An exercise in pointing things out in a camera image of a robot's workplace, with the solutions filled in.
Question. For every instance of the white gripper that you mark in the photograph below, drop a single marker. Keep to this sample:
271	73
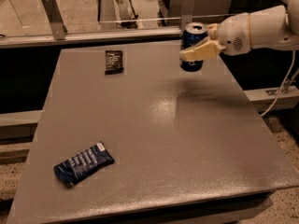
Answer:
233	34

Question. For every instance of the blue pepsi can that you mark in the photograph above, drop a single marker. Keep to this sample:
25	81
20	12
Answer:
193	33

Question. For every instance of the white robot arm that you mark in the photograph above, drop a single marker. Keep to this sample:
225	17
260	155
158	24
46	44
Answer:
272	28

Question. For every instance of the black snack bar wrapper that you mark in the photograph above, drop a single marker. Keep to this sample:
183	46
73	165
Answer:
114	62

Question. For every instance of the blue snack bar wrapper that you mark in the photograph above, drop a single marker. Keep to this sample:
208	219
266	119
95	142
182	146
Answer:
77	168

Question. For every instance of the metal guard rail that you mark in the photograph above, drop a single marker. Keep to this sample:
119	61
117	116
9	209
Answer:
91	38

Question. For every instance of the right metal rail bracket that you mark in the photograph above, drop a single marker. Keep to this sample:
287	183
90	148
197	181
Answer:
186	12

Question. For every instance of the metal rail bracket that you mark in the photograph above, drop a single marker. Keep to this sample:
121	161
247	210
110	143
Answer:
186	12
55	19

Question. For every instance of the left metal rail bracket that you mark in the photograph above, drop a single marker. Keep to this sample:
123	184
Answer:
55	19

